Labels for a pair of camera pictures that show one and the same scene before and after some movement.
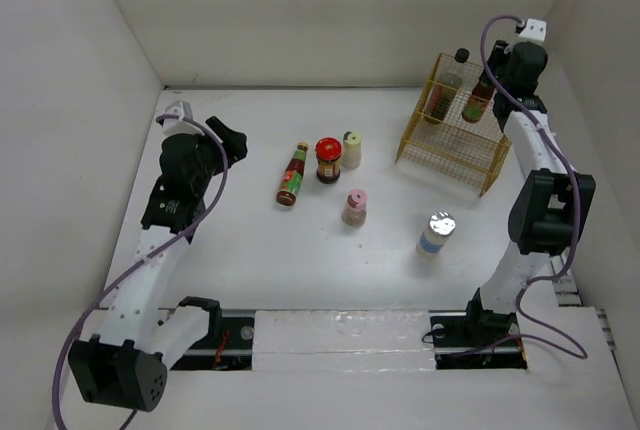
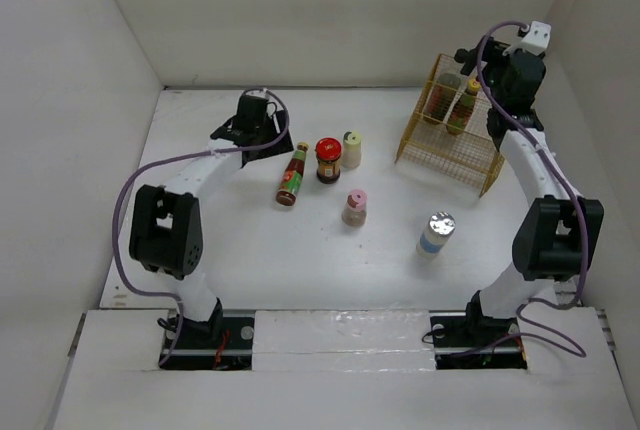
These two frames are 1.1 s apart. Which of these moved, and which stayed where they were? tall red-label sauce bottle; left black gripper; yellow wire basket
Moved: left black gripper
Stayed: yellow wire basket; tall red-label sauce bottle
